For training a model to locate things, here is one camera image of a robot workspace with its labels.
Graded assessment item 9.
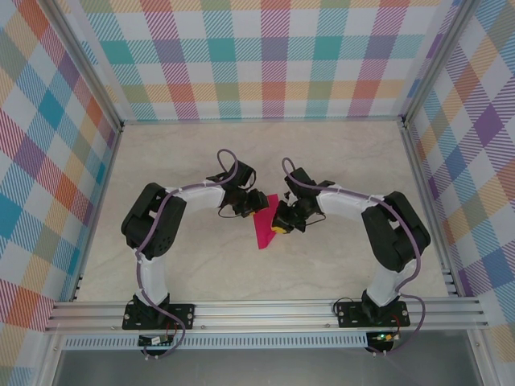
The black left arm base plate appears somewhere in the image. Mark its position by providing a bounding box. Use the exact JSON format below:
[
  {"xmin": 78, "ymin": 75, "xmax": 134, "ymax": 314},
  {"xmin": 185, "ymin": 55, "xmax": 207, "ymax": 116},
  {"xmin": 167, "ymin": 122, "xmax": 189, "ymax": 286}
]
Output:
[{"xmin": 122, "ymin": 302, "xmax": 196, "ymax": 331}]

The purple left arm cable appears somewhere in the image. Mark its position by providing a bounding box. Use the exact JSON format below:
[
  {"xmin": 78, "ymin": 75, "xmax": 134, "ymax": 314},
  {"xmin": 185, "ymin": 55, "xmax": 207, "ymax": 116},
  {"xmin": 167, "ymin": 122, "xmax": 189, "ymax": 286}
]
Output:
[{"xmin": 134, "ymin": 148, "xmax": 241, "ymax": 361}]

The small black circuit board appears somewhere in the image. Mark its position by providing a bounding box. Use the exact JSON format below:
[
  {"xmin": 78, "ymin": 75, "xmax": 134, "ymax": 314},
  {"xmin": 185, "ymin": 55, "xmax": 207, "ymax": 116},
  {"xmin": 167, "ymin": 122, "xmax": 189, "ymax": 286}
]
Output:
[{"xmin": 138, "ymin": 335, "xmax": 174, "ymax": 347}]

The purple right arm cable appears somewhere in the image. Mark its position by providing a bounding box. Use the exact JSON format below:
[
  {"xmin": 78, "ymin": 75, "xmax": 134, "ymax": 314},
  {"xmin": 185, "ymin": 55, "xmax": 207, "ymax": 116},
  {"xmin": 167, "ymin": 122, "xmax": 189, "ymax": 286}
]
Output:
[{"xmin": 280, "ymin": 157, "xmax": 427, "ymax": 359}]

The perforated metal cable duct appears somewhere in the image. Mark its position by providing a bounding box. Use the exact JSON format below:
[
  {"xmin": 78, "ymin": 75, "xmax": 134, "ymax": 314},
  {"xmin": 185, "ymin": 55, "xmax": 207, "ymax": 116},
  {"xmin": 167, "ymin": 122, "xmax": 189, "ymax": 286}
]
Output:
[{"xmin": 62, "ymin": 335, "xmax": 369, "ymax": 350}]

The aluminium table edge rail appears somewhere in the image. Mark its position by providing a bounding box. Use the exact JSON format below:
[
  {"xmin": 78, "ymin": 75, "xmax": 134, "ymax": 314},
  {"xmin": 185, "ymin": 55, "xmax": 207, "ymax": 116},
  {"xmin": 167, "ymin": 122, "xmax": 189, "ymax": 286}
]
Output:
[
  {"xmin": 400, "ymin": 122, "xmax": 464, "ymax": 298},
  {"xmin": 70, "ymin": 124, "xmax": 124, "ymax": 302}
]

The grey metal panel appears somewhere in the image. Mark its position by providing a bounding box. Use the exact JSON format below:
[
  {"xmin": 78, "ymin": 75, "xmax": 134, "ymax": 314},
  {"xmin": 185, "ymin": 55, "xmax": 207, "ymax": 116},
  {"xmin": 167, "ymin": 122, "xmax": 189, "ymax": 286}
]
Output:
[{"xmin": 50, "ymin": 347, "xmax": 486, "ymax": 386}]

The aluminium frame leg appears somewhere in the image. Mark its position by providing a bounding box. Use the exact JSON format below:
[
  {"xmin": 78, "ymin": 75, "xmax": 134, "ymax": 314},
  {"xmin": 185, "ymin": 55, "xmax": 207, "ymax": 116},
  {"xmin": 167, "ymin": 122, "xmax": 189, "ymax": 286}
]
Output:
[
  {"xmin": 34, "ymin": 333, "xmax": 68, "ymax": 386},
  {"xmin": 468, "ymin": 329, "xmax": 496, "ymax": 386}
]

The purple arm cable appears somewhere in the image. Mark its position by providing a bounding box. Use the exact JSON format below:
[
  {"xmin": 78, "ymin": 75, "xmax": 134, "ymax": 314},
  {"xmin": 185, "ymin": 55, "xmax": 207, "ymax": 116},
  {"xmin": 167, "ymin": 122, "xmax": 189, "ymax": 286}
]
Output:
[
  {"xmin": 134, "ymin": 148, "xmax": 241, "ymax": 361},
  {"xmin": 280, "ymin": 157, "xmax": 427, "ymax": 359}
]

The magenta cloth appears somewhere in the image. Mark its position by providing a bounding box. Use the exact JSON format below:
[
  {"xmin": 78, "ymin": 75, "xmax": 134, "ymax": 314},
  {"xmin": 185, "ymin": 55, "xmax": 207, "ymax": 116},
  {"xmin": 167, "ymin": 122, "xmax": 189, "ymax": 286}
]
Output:
[{"xmin": 252, "ymin": 193, "xmax": 282, "ymax": 251}]

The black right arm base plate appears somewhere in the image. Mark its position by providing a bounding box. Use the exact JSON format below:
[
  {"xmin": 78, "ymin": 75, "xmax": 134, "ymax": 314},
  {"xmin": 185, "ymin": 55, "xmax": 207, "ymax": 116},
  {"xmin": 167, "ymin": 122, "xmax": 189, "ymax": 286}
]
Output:
[{"xmin": 336, "ymin": 301, "xmax": 410, "ymax": 329}]

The aluminium mounting rail beam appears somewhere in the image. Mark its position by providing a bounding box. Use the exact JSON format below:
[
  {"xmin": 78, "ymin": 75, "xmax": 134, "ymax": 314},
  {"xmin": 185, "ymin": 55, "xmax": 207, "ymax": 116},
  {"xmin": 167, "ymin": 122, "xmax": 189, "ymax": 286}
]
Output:
[{"xmin": 43, "ymin": 299, "xmax": 490, "ymax": 335}]

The aluminium frame post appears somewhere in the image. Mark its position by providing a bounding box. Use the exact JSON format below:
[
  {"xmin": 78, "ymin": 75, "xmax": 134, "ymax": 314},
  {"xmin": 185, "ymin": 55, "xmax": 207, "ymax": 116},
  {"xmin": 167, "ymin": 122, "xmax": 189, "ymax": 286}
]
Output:
[
  {"xmin": 400, "ymin": 0, "xmax": 482, "ymax": 129},
  {"xmin": 39, "ymin": 0, "xmax": 126, "ymax": 133}
]

